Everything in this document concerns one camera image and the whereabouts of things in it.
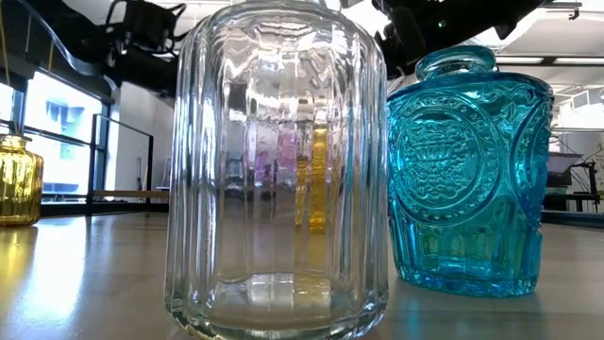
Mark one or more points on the yellow ribbed glass bottle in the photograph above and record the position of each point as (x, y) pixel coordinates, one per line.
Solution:
(19, 189)

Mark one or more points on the light wooden shelf board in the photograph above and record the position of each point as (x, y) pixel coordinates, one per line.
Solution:
(127, 194)

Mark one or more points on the background workstation with screen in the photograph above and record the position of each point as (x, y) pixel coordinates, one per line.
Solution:
(564, 179)

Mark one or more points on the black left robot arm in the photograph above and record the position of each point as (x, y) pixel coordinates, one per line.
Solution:
(141, 71)

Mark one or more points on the ceiling air vent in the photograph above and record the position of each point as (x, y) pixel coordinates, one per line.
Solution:
(580, 99)

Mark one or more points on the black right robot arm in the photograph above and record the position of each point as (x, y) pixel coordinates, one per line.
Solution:
(424, 28)

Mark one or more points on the large clear ribbed glass jar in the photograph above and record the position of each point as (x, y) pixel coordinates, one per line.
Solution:
(278, 189)

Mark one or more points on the blue embossed medallion glass vase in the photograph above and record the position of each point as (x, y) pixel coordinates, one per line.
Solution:
(462, 189)

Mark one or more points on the black metal shelf end frame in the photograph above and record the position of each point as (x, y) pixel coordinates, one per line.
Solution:
(90, 165)

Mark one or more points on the ceiling light strip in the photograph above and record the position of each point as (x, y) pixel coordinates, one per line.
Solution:
(519, 60)

